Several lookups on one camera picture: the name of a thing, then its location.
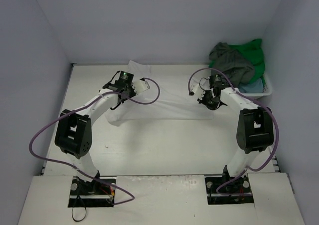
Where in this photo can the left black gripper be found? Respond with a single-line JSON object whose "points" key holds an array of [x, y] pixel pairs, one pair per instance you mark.
{"points": [[120, 95]]}

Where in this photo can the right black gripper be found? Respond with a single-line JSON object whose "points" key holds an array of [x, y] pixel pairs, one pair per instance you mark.
{"points": [[209, 103]]}

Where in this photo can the white t shirt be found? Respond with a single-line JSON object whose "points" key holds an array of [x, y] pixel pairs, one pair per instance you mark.
{"points": [[174, 101]]}

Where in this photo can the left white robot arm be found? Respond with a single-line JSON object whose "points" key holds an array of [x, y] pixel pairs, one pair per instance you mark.
{"points": [[74, 133]]}

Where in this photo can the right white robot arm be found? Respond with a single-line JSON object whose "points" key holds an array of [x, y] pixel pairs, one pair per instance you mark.
{"points": [[257, 128]]}

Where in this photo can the grey t shirt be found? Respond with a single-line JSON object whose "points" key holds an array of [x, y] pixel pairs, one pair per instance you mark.
{"points": [[232, 63]]}

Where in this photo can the light blue t shirt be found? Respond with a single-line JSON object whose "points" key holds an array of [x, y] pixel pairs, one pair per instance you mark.
{"points": [[255, 87]]}

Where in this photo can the white laundry basket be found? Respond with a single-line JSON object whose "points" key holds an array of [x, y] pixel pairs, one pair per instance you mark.
{"points": [[267, 88]]}

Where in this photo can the green t shirt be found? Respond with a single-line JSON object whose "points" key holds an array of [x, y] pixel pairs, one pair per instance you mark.
{"points": [[253, 52]]}

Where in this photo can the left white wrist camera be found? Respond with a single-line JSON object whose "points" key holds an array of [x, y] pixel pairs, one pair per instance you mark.
{"points": [[140, 86]]}

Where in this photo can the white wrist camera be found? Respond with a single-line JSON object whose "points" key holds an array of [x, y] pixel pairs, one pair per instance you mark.
{"points": [[140, 86], [197, 91]]}

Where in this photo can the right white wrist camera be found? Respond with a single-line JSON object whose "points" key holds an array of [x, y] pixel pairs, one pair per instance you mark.
{"points": [[197, 91]]}

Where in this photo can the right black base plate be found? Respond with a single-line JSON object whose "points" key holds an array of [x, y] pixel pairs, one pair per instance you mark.
{"points": [[238, 192]]}

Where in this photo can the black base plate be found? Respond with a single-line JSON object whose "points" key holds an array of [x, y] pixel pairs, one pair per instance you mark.
{"points": [[81, 196], [238, 192]]}

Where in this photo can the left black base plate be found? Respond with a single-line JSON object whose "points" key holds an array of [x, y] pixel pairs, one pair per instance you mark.
{"points": [[81, 196]]}

